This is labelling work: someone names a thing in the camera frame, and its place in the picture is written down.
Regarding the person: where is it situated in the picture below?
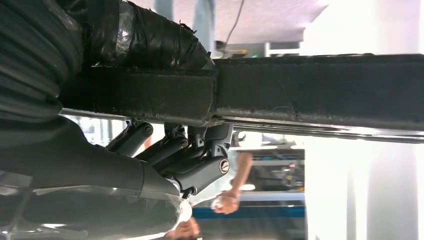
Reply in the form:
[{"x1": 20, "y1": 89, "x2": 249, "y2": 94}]
[{"x1": 163, "y1": 131, "x2": 256, "y2": 240}]

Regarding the dark equipment box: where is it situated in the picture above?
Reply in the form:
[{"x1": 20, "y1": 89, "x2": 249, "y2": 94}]
[{"x1": 214, "y1": 40, "x2": 302, "y2": 58}]

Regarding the blue metal frame rack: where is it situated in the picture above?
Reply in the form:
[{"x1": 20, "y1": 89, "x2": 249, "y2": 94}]
[{"x1": 192, "y1": 191, "x2": 306, "y2": 221}]

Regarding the black hanging cable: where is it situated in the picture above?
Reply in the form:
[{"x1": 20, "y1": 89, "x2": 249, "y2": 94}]
[{"x1": 224, "y1": 0, "x2": 246, "y2": 46}]

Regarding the grey post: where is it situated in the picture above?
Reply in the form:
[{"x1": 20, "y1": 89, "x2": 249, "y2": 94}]
[{"x1": 193, "y1": 0, "x2": 216, "y2": 54}]

